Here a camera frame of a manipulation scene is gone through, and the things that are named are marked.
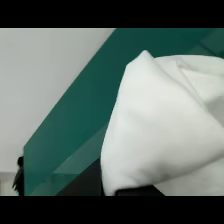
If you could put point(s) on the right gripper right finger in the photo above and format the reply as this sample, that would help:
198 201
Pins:
140 191

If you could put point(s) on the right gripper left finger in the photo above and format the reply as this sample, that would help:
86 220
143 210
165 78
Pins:
87 182

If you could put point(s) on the white T-shirt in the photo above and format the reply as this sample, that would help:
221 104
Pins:
160 126

